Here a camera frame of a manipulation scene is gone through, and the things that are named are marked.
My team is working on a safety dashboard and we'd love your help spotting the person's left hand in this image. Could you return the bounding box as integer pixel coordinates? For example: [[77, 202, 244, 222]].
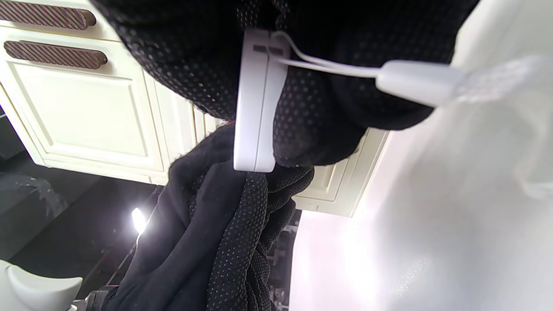
[[102, 125, 315, 311]]

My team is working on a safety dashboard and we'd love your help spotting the white curved object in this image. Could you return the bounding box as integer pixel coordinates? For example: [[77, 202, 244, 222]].
[[0, 259, 83, 311]]

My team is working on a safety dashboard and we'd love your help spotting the person's right hand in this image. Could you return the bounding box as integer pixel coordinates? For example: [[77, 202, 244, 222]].
[[89, 0, 480, 169]]

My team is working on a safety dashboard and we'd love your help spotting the cream two-tier plastic cabinet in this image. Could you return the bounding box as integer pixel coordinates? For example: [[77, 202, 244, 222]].
[[0, 0, 389, 219]]

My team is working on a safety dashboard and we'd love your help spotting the white soft tape measure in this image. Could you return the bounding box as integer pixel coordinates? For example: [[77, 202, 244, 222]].
[[233, 28, 553, 173]]

